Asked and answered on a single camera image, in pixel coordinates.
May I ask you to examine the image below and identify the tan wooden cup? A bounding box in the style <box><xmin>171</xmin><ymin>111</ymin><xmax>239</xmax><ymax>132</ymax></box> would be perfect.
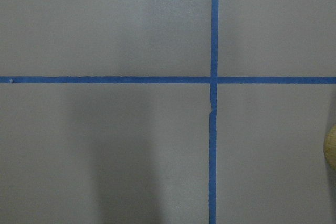
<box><xmin>323</xmin><ymin>125</ymin><xmax>336</xmax><ymax>170</ymax></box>

